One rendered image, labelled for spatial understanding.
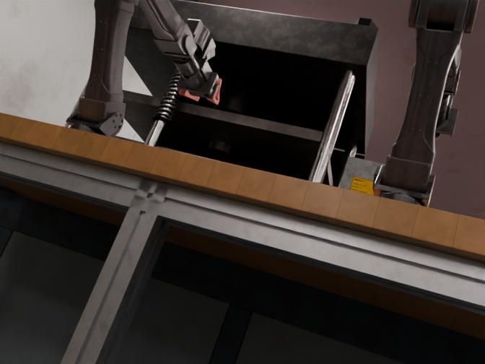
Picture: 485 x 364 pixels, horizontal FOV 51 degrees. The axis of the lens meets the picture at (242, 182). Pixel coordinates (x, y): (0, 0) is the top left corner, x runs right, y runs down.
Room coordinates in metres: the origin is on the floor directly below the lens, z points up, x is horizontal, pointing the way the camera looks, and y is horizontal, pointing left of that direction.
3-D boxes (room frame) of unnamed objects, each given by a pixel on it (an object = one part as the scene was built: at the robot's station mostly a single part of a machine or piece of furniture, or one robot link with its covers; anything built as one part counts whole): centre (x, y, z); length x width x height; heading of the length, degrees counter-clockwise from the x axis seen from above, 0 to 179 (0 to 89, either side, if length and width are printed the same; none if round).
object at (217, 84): (1.26, 0.17, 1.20); 0.09 x 0.07 x 0.07; 158
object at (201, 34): (1.11, 0.26, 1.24); 0.12 x 0.09 x 0.12; 158
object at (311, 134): (2.44, 0.14, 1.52); 1.10 x 0.70 x 0.05; 71
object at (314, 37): (2.39, 0.16, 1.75); 1.30 x 0.84 x 0.61; 71
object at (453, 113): (0.97, -0.34, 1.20); 0.10 x 0.07 x 0.07; 67
